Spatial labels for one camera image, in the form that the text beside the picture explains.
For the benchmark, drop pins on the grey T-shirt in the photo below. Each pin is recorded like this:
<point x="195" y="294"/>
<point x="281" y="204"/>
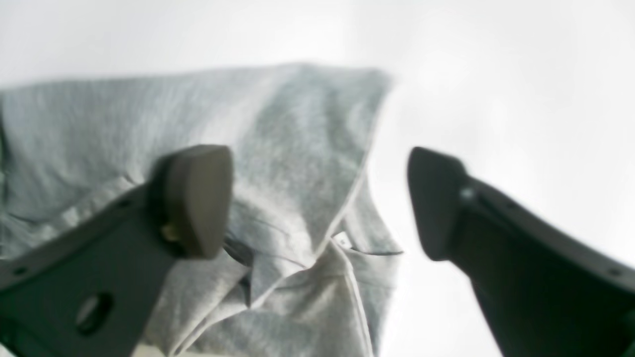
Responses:
<point x="308" y="266"/>

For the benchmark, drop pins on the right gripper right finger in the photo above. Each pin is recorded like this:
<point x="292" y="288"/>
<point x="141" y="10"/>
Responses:
<point x="542" y="293"/>

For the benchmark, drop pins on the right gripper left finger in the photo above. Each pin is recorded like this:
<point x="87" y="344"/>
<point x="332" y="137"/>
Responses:
<point x="91" y="292"/>

